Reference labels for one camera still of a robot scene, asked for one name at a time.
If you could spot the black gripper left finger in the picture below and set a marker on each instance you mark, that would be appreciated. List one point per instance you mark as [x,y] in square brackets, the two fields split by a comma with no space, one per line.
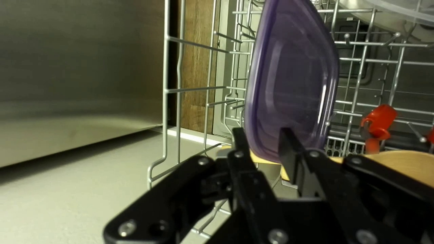
[252,204]

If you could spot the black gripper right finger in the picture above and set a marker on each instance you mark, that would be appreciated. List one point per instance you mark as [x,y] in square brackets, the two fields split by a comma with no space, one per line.
[334,194]

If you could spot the purple plastic lid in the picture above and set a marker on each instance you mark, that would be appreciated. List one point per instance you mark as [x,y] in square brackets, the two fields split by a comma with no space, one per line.
[289,82]

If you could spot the wooden spoon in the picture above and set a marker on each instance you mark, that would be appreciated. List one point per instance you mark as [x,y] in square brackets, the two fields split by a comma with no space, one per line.
[407,167]

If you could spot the white baseboard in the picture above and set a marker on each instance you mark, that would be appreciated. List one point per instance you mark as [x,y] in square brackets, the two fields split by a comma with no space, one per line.
[190,136]

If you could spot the frosted plastic container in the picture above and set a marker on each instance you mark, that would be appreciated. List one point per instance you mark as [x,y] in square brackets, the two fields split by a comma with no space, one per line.
[397,16]

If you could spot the grey appliance side panel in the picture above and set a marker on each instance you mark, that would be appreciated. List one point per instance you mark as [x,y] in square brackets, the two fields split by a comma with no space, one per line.
[68,68]

